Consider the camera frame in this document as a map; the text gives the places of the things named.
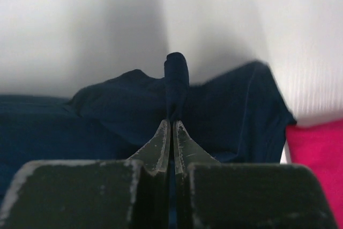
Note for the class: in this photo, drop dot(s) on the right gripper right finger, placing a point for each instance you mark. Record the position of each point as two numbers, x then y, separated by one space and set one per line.
210 194

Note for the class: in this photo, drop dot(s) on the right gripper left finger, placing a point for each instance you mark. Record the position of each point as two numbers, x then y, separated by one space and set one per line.
130 193

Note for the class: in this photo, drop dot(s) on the navy blue t-shirt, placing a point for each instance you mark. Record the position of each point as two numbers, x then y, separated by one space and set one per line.
239 116

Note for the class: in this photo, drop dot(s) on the folded magenta t-shirt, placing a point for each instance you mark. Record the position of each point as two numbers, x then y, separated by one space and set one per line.
319 147

